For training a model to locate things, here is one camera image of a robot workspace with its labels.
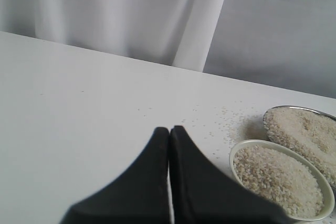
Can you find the white ceramic rice bowl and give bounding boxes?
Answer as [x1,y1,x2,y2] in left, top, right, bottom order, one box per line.
[229,140,335,222]

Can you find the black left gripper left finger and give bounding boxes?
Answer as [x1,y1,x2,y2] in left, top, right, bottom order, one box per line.
[61,127,170,223]

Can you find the white backdrop curtain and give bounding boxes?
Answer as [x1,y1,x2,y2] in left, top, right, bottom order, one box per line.
[1,0,335,98]

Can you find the round steel rice tray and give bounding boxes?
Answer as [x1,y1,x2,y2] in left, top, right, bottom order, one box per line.
[263,106,335,188]

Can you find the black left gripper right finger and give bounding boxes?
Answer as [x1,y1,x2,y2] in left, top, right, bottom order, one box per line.
[170,126,294,223]

